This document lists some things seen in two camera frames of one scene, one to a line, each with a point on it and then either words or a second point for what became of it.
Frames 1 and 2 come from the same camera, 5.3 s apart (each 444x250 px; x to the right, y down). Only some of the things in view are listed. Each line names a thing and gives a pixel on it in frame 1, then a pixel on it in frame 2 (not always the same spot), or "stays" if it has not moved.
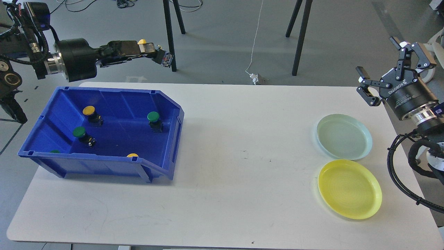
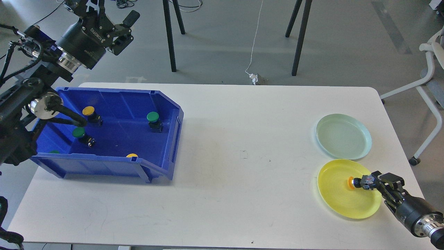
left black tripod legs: x=167 y=11 stays
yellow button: x=141 y=43 -> x=353 y=182
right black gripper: x=407 y=94 -> x=411 y=208
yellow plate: x=350 y=189 stays
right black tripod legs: x=298 y=6 stays
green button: x=156 y=125 stays
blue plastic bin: x=134 y=130 stays
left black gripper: x=79 y=59 -> x=85 y=42
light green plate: x=344 y=137 stays
